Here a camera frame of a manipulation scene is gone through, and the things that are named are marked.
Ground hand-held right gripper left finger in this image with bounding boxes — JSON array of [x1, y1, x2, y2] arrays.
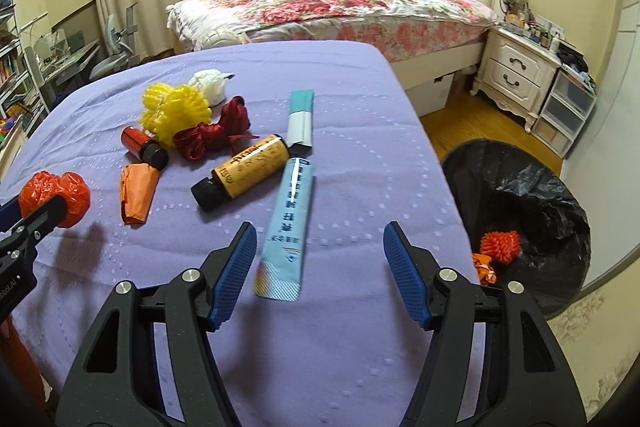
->
[[55, 222, 258, 427]]

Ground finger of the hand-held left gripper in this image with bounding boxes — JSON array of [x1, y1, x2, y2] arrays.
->
[[0, 199, 23, 230], [0, 196, 70, 275]]

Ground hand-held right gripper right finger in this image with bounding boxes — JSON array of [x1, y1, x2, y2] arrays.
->
[[382, 221, 587, 427]]

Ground red-orange plastic wrap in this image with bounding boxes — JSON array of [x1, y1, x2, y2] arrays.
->
[[19, 171, 92, 229]]

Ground long light blue packet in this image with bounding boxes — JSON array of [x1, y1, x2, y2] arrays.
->
[[253, 157, 316, 301]]

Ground orange paper wrapper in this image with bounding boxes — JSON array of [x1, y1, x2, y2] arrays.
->
[[119, 162, 162, 225]]

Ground trash bin with black bag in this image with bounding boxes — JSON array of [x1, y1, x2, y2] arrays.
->
[[440, 138, 592, 322]]

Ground dark red ribbon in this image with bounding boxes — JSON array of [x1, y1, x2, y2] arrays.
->
[[172, 96, 261, 162]]

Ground teal and white packet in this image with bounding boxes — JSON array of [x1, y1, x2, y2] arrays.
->
[[286, 89, 315, 148]]

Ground yellow foam fruit net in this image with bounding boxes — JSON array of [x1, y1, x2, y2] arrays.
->
[[138, 83, 211, 146]]

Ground orange crinkled wrapper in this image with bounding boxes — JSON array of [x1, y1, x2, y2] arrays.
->
[[471, 253, 498, 286]]

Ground red foam fruit net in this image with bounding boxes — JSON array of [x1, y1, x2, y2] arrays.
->
[[480, 230, 522, 265]]

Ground black bottle orange label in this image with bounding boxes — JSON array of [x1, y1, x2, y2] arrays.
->
[[190, 134, 291, 211]]

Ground small red bottle black cap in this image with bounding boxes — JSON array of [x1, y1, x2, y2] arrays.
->
[[120, 125, 169, 170]]

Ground bookshelf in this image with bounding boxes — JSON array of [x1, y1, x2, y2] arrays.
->
[[0, 0, 31, 178]]

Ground purple quilted tablecloth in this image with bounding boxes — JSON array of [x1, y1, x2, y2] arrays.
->
[[0, 41, 488, 427]]

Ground white desk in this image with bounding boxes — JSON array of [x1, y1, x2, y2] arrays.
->
[[25, 27, 101, 108]]

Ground grey chair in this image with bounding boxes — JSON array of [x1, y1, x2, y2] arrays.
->
[[89, 2, 141, 82]]

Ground white storage box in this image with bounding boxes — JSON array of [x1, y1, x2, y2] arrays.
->
[[400, 72, 456, 118]]

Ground white crumpled tissue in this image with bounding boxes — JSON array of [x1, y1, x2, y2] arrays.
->
[[187, 69, 236, 106]]

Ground clear plastic drawer unit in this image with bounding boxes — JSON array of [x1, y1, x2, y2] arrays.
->
[[532, 67, 598, 158]]

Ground white nightstand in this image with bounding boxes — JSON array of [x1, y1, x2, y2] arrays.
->
[[470, 24, 562, 134]]

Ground white sliding door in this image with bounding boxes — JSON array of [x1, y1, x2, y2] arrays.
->
[[580, 0, 640, 293]]

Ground dark clothing pile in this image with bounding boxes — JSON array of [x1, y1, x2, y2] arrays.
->
[[557, 39, 598, 90]]

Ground nightstand clutter of small bottles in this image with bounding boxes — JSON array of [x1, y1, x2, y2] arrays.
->
[[500, 0, 566, 52]]

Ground pink floral bedspread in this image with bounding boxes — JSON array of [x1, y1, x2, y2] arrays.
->
[[166, 0, 501, 62]]

